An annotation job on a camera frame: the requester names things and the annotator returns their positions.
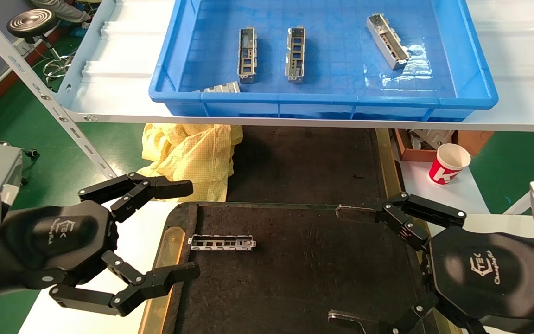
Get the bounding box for brown cardboard box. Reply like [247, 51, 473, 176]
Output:
[393, 128, 495, 162]

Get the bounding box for black work mat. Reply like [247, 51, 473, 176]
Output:
[138, 201, 464, 334]

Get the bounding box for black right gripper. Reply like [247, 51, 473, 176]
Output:
[335, 191, 534, 334]

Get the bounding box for blue plastic tray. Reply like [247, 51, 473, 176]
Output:
[149, 0, 499, 122]

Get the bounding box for perforated metal bracket part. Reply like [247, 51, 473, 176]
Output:
[237, 26, 258, 84]
[366, 13, 410, 71]
[188, 234, 257, 252]
[285, 25, 306, 84]
[199, 81, 242, 93]

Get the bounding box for grey metal scrap piece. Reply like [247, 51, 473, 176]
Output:
[410, 129, 456, 150]

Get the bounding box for white metal shelf rack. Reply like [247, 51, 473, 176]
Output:
[0, 0, 534, 218]

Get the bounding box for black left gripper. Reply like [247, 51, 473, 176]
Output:
[0, 172, 202, 318]

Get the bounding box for yellow checked garment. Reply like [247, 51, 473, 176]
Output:
[130, 122, 244, 203]

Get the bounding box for seated person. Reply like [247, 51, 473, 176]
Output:
[30, 0, 95, 25]

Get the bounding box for clear plastic film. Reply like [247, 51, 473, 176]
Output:
[364, 44, 435, 92]

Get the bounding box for black foam container brass rim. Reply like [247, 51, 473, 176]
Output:
[226, 126, 406, 208]

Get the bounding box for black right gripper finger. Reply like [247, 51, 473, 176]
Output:
[327, 293, 439, 334]

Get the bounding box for black round stool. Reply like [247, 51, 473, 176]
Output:
[6, 8, 80, 80]

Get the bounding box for red white paper cup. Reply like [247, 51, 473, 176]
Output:
[428, 143, 472, 186]

